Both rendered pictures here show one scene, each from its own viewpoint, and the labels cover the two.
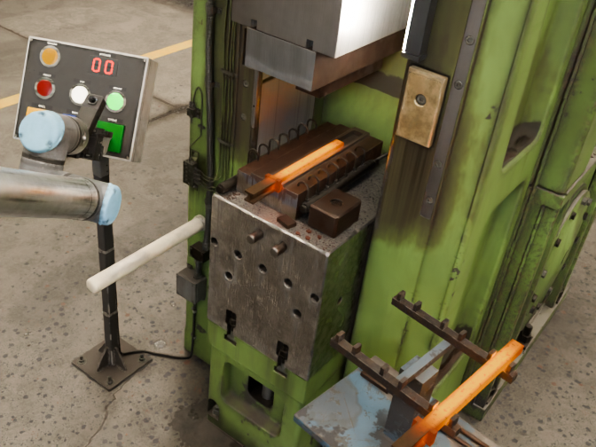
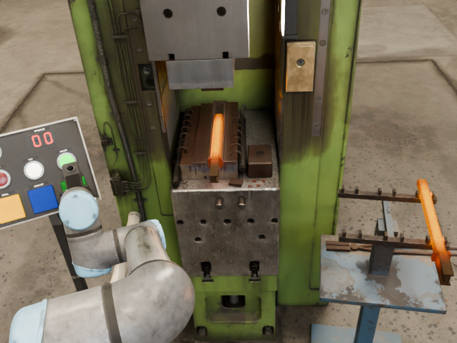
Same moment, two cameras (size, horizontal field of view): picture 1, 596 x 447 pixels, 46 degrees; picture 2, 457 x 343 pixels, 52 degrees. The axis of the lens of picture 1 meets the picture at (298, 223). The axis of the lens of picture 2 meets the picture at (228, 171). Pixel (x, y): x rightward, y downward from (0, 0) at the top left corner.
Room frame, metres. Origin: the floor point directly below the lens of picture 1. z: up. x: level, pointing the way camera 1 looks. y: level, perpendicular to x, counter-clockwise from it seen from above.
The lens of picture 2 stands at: (0.35, 0.67, 1.93)
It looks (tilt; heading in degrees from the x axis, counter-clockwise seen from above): 37 degrees down; 331
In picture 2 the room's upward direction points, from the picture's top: 4 degrees counter-clockwise
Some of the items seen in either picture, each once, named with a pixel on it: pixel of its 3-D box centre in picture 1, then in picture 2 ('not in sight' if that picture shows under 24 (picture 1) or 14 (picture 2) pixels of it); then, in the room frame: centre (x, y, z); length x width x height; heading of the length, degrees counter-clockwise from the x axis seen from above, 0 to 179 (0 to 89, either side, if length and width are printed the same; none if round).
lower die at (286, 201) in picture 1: (312, 163); (212, 137); (1.72, -0.02, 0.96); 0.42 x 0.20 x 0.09; 148
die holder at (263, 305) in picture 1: (319, 246); (229, 188); (1.69, -0.07, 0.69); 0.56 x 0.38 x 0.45; 148
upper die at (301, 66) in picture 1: (329, 39); (205, 47); (1.72, -0.02, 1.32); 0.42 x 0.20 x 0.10; 148
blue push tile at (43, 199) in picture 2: not in sight; (43, 199); (1.64, 0.63, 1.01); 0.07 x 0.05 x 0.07; 83
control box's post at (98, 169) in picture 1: (105, 243); (75, 269); (1.77, 0.60, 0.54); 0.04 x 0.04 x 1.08; 58
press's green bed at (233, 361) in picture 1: (302, 355); (234, 263); (1.69, -0.07, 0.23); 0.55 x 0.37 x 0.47; 148
